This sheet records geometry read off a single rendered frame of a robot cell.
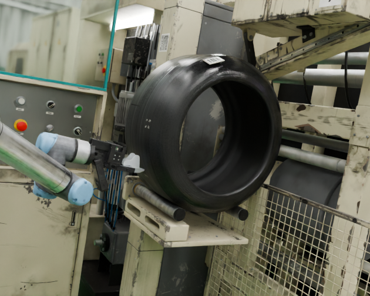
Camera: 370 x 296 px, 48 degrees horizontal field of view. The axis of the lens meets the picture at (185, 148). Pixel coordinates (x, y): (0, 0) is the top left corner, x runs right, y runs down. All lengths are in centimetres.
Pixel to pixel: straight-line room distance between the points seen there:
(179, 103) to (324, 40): 61
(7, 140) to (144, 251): 98
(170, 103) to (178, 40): 49
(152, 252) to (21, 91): 88
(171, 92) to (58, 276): 106
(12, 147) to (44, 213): 87
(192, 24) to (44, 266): 122
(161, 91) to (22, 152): 50
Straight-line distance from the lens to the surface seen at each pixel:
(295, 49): 176
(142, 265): 190
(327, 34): 166
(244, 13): 184
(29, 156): 111
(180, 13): 178
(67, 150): 131
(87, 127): 193
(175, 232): 146
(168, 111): 134
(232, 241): 161
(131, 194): 173
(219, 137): 204
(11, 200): 187
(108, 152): 137
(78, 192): 119
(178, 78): 138
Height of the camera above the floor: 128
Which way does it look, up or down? 6 degrees down
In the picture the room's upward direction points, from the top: 9 degrees clockwise
